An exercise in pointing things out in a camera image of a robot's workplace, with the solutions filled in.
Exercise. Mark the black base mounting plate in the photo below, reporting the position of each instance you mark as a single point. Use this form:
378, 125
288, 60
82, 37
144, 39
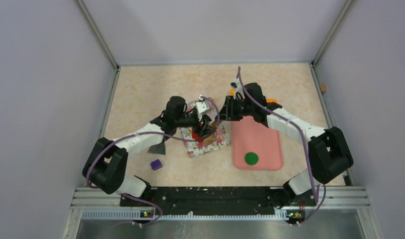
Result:
225, 201

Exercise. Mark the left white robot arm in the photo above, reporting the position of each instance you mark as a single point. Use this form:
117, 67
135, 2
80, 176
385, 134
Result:
106, 166

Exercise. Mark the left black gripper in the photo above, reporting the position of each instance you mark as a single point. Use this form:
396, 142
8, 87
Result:
197, 122

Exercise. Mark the pink plastic tray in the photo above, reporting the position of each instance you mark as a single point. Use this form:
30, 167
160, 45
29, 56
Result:
251, 136

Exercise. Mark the metal scraper wooden handle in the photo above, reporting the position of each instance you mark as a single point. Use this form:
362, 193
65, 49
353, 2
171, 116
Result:
157, 149

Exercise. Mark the red dough piece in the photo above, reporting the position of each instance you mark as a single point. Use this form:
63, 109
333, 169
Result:
196, 137

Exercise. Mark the aluminium frame rail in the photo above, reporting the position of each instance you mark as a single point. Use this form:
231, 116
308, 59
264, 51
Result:
95, 204

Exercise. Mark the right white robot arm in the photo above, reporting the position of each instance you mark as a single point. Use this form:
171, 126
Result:
326, 151

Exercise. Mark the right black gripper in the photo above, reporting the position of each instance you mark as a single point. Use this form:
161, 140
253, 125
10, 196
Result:
227, 113

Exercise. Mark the green dough disc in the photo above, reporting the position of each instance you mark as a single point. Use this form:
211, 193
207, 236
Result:
251, 158

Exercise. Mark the floral rectangular tray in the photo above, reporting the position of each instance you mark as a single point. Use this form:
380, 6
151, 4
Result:
220, 139

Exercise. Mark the purple cube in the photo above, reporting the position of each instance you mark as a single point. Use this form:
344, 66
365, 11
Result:
156, 164

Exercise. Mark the wooden rolling pin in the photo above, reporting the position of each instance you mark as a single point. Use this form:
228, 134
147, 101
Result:
211, 132

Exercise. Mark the small brown wall clip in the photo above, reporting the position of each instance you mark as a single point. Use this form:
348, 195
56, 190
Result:
322, 88

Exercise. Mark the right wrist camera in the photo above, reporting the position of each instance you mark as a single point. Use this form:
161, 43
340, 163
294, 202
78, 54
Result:
236, 87

